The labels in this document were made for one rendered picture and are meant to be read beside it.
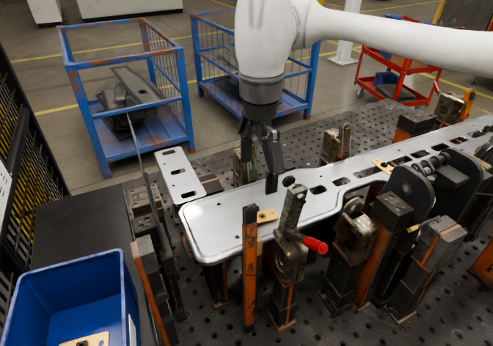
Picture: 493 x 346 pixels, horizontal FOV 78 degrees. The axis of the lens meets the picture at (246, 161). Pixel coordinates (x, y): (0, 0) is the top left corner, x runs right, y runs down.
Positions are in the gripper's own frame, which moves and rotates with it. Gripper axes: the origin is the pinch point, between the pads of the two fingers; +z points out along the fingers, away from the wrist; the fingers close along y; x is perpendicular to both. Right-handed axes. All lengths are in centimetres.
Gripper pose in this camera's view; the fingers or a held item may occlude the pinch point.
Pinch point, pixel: (257, 172)
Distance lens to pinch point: 76.3
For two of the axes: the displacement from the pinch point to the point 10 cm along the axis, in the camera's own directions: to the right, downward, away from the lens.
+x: -9.0, 2.5, -3.5
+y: -4.3, -5.4, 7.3
